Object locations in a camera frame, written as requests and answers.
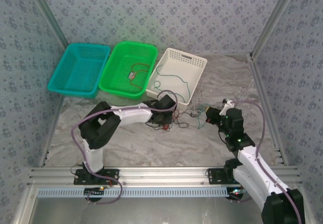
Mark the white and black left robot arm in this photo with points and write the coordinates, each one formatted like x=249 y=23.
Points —
x=131 y=113

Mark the teal plastic basket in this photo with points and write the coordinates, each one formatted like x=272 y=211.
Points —
x=78 y=70

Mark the small black controller board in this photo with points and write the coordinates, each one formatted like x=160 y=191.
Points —
x=237 y=192
x=94 y=192

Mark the grey metal panel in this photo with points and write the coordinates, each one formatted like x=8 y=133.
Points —
x=161 y=211

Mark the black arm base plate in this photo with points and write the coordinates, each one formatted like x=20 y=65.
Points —
x=112 y=174
x=214 y=176

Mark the aluminium corner post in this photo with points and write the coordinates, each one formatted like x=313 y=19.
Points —
x=45 y=14
x=275 y=19

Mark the green plastic basket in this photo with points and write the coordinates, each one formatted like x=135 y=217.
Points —
x=121 y=57

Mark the aluminium mounting rail beam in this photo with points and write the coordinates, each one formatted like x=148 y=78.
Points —
x=161 y=174

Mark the white plastic basket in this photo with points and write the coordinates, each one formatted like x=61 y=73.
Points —
x=176 y=57

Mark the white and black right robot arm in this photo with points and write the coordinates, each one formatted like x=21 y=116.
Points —
x=249 y=163

